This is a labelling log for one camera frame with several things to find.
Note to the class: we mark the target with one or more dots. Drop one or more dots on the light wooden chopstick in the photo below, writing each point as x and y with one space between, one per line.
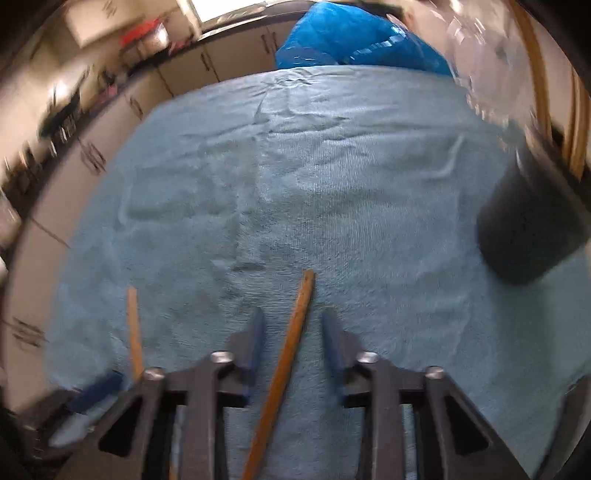
286 360
579 134
535 69
135 332

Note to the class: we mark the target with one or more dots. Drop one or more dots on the dark grey cup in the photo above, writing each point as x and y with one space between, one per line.
526 230

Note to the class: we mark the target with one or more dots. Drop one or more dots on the kitchen window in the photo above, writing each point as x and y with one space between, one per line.
221 7

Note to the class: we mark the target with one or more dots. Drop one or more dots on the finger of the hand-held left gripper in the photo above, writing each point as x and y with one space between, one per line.
69 430
97 391

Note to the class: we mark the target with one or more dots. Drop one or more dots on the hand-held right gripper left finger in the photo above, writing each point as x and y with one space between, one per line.
253 355

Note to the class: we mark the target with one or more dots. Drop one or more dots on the blue towel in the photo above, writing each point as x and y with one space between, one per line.
323 184

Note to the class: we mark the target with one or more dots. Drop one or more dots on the black kitchen countertop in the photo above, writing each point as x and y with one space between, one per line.
143 64

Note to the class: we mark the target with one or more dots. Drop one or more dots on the white wall cabinets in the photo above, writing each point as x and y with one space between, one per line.
106 23

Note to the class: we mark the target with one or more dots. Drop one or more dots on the red basin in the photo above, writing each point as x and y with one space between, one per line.
138 33

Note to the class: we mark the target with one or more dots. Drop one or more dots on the white base cabinets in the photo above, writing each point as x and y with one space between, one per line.
221 60

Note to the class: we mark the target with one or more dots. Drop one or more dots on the blue plastic bag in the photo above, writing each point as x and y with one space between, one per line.
346 37

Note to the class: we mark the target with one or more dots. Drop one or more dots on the glass pitcher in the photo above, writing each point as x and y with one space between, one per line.
485 69

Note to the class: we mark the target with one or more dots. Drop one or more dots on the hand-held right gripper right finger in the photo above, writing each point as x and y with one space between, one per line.
334 355

